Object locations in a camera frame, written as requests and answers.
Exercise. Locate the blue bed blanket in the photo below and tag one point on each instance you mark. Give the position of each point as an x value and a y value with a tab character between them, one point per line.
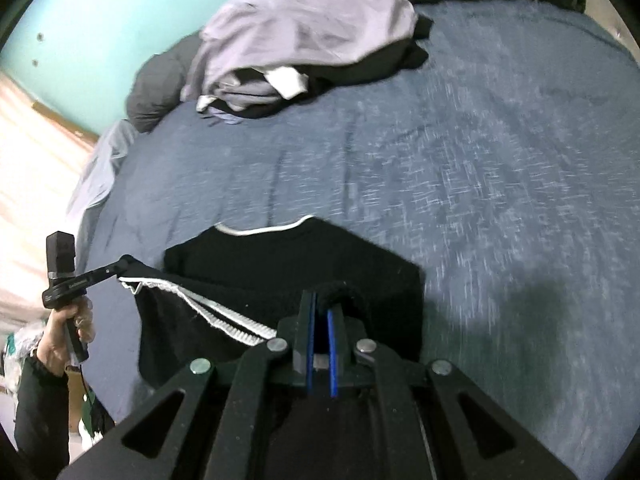
450	185

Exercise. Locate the dark grey duvet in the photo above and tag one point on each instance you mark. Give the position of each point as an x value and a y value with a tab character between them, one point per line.
160	90

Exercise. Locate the black garment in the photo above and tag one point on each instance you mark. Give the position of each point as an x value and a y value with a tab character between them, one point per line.
370	65

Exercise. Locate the person's left hand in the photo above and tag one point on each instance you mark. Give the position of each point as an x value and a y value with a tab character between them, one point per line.
55	345

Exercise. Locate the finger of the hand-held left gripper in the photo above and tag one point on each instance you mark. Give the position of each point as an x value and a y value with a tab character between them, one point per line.
125	265

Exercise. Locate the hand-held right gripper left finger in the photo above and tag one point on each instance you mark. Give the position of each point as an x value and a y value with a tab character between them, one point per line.
311	330

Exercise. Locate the light grey sheet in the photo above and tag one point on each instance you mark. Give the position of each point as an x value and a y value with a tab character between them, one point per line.
102	170

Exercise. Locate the black sweater with white trim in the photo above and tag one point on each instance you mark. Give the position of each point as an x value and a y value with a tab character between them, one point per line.
280	265

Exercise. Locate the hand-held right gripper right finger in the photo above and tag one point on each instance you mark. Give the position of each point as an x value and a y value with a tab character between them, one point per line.
331	350

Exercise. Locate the white cloth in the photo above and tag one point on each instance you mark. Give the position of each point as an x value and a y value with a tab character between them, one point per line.
285	82

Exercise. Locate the lavender garment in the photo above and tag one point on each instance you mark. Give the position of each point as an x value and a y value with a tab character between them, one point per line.
300	20

